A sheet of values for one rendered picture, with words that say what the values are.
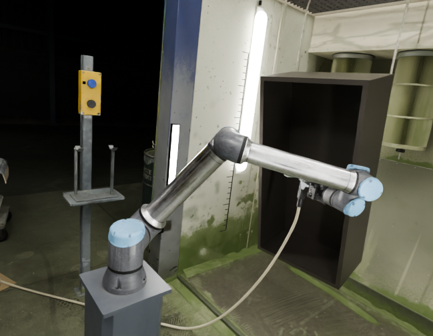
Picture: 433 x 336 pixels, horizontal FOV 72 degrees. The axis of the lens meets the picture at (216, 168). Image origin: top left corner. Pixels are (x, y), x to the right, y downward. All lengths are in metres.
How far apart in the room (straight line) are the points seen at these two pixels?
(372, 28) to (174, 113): 1.71
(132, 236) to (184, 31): 1.37
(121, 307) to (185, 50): 1.56
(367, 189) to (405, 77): 1.63
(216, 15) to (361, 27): 1.23
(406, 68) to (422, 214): 1.15
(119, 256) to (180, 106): 1.15
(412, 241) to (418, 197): 0.38
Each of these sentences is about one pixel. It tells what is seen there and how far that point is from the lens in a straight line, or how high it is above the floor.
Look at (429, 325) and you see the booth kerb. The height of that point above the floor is 0.13.
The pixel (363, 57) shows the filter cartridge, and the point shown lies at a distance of 2.99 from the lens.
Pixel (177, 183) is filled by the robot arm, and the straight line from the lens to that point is 1.37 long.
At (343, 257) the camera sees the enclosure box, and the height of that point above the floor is 0.69.
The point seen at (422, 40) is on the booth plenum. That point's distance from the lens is 2.72.
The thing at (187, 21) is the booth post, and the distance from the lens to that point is 2.16.
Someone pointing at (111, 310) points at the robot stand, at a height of 0.64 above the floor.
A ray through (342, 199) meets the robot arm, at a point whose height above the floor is 1.12.
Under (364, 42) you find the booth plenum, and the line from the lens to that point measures 2.88.
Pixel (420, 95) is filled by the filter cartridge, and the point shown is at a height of 1.66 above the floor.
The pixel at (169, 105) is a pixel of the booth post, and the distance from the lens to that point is 2.09.
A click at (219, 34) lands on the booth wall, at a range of 2.32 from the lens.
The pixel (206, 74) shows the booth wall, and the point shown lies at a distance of 2.24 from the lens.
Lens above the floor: 1.49
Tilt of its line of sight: 13 degrees down
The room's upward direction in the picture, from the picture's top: 7 degrees clockwise
